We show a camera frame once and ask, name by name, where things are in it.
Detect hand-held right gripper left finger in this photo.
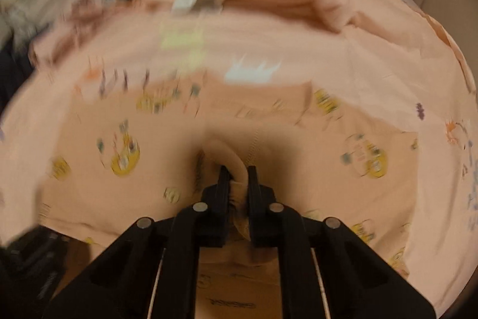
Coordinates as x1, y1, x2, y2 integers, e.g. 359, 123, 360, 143
43, 165, 233, 319

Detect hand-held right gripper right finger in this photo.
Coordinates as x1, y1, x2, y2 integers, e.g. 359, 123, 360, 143
246, 165, 437, 319

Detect peach cartoon-print pants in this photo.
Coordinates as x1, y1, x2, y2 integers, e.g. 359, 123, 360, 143
39, 74, 421, 319

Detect pink printed bed sheet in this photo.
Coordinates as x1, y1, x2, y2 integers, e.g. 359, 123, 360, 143
0, 0, 478, 316

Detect dark object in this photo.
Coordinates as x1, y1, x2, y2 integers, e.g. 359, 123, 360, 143
0, 225, 75, 319

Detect navy cloth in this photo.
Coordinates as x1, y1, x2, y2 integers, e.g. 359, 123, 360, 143
0, 39, 34, 110

